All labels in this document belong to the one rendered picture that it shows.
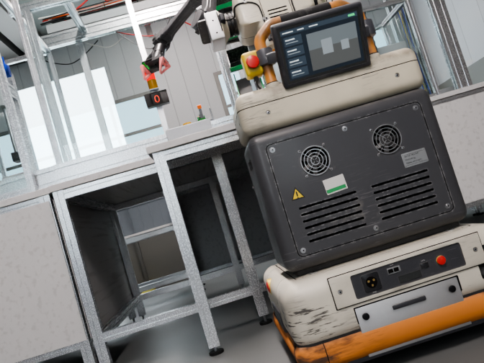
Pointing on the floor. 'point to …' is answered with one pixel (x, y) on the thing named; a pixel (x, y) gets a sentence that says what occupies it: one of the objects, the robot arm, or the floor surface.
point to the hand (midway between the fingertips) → (153, 75)
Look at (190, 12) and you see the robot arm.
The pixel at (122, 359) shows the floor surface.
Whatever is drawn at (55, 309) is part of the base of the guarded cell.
